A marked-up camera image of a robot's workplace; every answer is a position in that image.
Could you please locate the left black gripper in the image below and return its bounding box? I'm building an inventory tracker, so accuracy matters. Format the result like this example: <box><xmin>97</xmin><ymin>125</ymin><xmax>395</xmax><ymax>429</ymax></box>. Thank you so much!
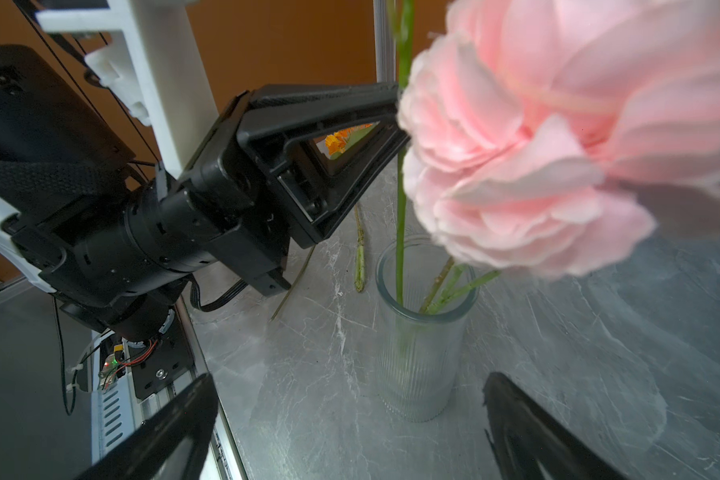
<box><xmin>182</xmin><ymin>83</ymin><xmax>404</xmax><ymax>296</ymax></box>

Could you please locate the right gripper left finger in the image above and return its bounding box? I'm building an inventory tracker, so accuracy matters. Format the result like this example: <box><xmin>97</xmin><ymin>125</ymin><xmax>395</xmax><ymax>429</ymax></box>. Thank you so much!
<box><xmin>78</xmin><ymin>373</ymin><xmax>219</xmax><ymax>479</ymax></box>

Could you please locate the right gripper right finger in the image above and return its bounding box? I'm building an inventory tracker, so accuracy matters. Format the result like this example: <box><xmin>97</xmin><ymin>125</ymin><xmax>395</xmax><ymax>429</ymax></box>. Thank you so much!
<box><xmin>483</xmin><ymin>372</ymin><xmax>624</xmax><ymax>480</ymax></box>

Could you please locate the cream rose flower stem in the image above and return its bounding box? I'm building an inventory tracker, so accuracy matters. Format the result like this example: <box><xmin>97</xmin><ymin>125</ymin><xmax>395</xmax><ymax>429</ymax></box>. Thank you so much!
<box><xmin>387</xmin><ymin>0</ymin><xmax>415</xmax><ymax>306</ymax></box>

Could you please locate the clear glass vase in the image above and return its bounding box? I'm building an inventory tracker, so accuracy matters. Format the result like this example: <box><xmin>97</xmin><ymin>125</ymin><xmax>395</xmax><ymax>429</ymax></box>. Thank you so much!
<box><xmin>373</xmin><ymin>235</ymin><xmax>479</xmax><ymax>422</ymax></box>

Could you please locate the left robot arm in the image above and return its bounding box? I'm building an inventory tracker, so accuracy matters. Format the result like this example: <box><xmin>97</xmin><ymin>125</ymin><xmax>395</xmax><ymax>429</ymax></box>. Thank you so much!
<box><xmin>0</xmin><ymin>45</ymin><xmax>408</xmax><ymax>341</ymax></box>

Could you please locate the left green circuit board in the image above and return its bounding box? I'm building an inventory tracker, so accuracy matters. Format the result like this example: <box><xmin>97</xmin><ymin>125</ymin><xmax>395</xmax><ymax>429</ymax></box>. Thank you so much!
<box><xmin>99</xmin><ymin>343</ymin><xmax>125</xmax><ymax>391</ymax></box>

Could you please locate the orange gerbera flower stem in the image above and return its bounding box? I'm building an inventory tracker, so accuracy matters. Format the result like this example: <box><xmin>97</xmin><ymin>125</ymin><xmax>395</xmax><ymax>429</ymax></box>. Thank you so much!
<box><xmin>270</xmin><ymin>124</ymin><xmax>373</xmax><ymax>321</ymax></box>

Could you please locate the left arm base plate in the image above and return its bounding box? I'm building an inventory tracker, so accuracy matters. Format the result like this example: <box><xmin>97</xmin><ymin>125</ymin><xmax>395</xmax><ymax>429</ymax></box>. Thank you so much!
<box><xmin>118</xmin><ymin>319</ymin><xmax>194</xmax><ymax>400</ymax></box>

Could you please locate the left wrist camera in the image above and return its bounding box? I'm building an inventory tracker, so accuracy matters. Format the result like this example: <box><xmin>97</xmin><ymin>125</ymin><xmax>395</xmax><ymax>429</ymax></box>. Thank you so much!
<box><xmin>36</xmin><ymin>1</ymin><xmax>218</xmax><ymax>180</ymax></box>

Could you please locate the left aluminium corner post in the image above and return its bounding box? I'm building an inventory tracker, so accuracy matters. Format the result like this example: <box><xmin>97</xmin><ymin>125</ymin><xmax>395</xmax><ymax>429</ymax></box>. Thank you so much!
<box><xmin>372</xmin><ymin>0</ymin><xmax>396</xmax><ymax>82</ymax></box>

